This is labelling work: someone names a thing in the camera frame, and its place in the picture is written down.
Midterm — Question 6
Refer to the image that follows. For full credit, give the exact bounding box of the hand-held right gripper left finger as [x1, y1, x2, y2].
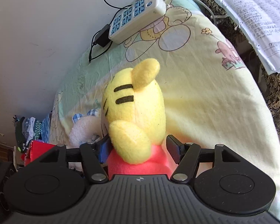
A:
[33, 136, 111, 184]

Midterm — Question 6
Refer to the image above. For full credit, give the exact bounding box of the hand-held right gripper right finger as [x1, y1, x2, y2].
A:
[166, 135, 247, 183]

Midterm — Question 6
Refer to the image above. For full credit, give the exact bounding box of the white bunny plush toy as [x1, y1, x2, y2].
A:
[69, 109, 108, 150]

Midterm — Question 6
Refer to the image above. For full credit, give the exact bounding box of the yellow tiger plush toy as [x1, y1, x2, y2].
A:
[100, 58, 178, 180]

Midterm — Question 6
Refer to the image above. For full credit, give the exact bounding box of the red cardboard box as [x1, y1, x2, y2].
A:
[24, 139, 56, 166]

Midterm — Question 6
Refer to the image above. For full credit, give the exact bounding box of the blue floral cloth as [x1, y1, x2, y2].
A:
[41, 113, 52, 143]

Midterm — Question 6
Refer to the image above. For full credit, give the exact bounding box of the cartoon printed bed sheet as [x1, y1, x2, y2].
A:
[49, 0, 280, 222]

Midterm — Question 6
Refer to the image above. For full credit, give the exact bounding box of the pile of folded clothes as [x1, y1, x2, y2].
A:
[13, 115, 43, 153]

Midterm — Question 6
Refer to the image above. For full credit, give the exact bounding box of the dark object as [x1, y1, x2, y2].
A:
[0, 157, 15, 224]

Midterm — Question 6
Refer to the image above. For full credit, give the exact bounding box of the brown patterned cloth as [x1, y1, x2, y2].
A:
[200, 0, 280, 136]

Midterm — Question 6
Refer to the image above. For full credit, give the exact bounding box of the cream power strip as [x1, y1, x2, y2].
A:
[108, 0, 167, 44]

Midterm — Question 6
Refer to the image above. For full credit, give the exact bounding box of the stack of written papers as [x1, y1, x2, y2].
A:
[214, 0, 280, 75]

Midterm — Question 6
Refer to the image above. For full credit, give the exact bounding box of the black power adapter with cable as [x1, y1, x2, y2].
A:
[88, 0, 140, 63]

